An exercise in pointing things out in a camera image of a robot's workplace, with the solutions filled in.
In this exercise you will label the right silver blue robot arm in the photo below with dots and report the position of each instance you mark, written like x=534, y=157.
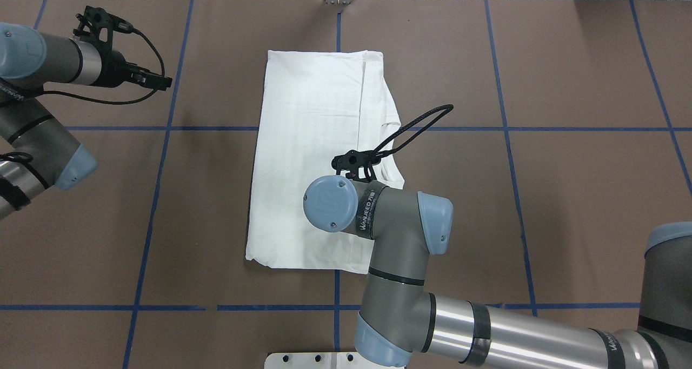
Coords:
x=400, y=313

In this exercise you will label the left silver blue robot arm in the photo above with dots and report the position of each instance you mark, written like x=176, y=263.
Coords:
x=44, y=153

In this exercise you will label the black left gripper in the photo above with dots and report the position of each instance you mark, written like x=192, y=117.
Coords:
x=114, y=68

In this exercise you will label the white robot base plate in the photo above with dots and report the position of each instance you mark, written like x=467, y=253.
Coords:
x=318, y=360

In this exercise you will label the white long-sleeve printed shirt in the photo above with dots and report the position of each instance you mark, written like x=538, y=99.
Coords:
x=315, y=106

